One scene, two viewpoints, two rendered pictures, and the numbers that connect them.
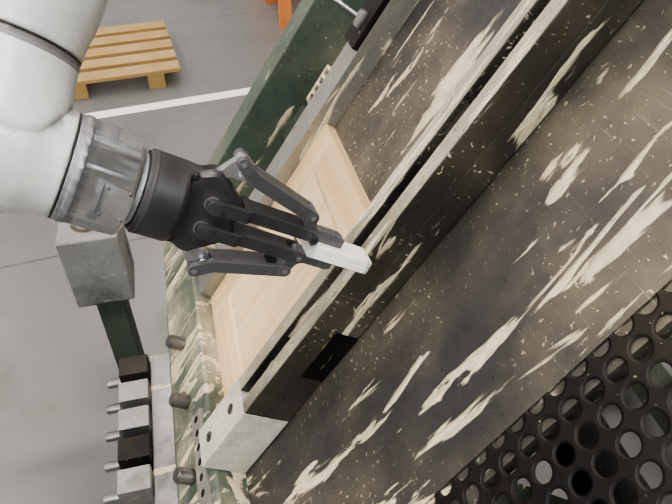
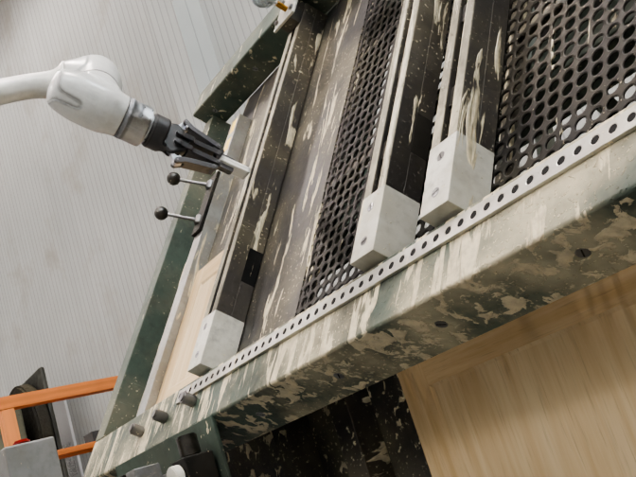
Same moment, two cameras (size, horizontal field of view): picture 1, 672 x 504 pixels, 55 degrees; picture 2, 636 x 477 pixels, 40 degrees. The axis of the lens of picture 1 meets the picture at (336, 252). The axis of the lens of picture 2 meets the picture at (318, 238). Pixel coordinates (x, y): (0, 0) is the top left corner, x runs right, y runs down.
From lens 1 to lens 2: 1.77 m
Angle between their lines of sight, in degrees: 60
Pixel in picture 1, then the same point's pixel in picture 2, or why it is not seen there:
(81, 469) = not seen: outside the picture
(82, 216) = (136, 115)
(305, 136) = (187, 280)
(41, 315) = not seen: outside the picture
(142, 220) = (157, 122)
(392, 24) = (216, 216)
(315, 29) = (167, 282)
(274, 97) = (151, 328)
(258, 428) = (227, 326)
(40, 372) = not seen: outside the picture
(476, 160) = (276, 152)
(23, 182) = (118, 97)
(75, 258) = (20, 461)
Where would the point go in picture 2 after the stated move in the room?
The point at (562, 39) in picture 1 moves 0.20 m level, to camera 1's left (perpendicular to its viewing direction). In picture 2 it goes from (284, 107) to (206, 116)
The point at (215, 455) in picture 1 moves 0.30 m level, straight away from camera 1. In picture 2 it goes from (206, 350) to (138, 391)
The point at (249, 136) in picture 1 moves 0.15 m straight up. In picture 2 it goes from (139, 360) to (126, 307)
